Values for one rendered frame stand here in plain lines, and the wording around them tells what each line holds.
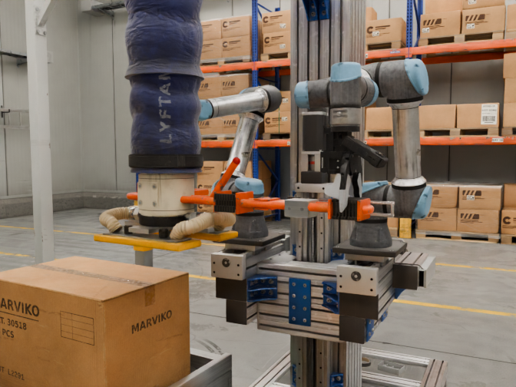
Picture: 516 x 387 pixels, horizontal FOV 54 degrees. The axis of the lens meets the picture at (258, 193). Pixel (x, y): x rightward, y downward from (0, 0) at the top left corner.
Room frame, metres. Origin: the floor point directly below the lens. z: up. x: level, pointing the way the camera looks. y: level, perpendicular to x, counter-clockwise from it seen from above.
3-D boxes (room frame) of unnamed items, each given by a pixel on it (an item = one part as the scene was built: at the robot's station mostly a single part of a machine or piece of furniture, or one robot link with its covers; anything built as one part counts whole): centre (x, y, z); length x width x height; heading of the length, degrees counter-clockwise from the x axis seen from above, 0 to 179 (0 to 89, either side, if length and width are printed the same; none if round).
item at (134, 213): (1.57, 0.28, 1.17); 0.34 x 0.25 x 0.06; 59
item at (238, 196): (1.44, 0.07, 1.24); 0.10 x 0.08 x 0.06; 149
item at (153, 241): (1.49, 0.33, 1.13); 0.34 x 0.10 x 0.05; 59
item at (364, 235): (1.84, -0.41, 1.09); 0.15 x 0.15 x 0.10
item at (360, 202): (1.26, -0.23, 1.23); 0.08 x 0.07 x 0.05; 59
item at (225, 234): (1.66, 0.23, 1.13); 0.34 x 0.10 x 0.05; 59
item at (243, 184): (2.06, 0.04, 1.20); 0.13 x 0.12 x 0.14; 39
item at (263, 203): (1.57, 0.05, 1.23); 0.93 x 0.30 x 0.04; 59
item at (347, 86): (1.28, -0.22, 1.54); 0.09 x 0.08 x 0.11; 148
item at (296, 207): (1.33, -0.11, 1.23); 0.07 x 0.07 x 0.04; 59
